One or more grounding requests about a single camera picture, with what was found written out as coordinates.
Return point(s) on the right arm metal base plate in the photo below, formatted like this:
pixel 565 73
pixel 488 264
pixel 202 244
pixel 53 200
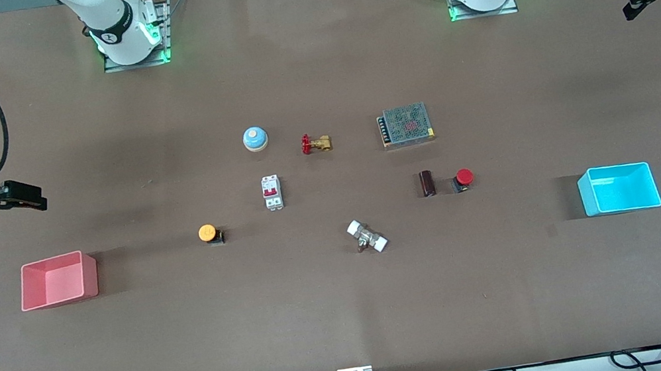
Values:
pixel 165 32

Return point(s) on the blue call bell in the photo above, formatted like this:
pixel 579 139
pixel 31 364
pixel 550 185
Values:
pixel 255 138

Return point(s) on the red push button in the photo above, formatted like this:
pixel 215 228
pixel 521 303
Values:
pixel 464 176

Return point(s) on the yellow push button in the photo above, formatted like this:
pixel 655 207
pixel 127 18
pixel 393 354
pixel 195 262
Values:
pixel 207 233

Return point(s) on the cyan plastic box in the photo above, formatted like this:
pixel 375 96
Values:
pixel 620 191

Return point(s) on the metal mesh power supply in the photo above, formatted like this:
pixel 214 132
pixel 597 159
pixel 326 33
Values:
pixel 406 126

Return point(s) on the pink plastic box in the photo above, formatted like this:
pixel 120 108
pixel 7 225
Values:
pixel 58 285

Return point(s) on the white circuit breaker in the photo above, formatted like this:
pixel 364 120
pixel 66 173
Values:
pixel 272 195

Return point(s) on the dark brown capacitor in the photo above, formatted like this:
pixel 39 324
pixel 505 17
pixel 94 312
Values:
pixel 427 183

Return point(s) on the metal valve white ends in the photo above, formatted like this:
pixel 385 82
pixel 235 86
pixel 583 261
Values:
pixel 366 236

